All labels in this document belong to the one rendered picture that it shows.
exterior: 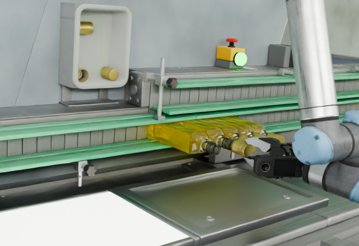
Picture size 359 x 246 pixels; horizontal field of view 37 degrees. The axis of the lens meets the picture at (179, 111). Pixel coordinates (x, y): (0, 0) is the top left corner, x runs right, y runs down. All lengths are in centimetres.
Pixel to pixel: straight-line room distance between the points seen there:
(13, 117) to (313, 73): 70
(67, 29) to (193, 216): 59
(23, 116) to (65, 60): 22
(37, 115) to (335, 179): 72
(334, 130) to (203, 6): 85
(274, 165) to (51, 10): 71
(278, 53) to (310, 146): 101
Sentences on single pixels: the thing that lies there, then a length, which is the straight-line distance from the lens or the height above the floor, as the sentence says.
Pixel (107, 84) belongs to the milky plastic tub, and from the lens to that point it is 148.
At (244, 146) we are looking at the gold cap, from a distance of 137.
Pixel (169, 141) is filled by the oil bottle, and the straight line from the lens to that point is 147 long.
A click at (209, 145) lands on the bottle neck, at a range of 137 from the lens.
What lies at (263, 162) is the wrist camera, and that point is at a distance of 123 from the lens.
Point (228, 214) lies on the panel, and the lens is 130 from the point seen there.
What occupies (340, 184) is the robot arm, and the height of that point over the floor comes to 148.
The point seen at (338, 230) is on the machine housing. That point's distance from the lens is 138.
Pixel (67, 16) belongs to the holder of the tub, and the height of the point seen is 79.
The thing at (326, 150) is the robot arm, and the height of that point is 151.
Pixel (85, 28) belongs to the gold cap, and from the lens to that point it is 147.
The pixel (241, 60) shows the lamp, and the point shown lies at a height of 85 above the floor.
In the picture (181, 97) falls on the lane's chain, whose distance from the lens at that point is 160.
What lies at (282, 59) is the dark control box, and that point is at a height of 82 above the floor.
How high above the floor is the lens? 207
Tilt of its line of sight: 47 degrees down
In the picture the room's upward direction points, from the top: 107 degrees clockwise
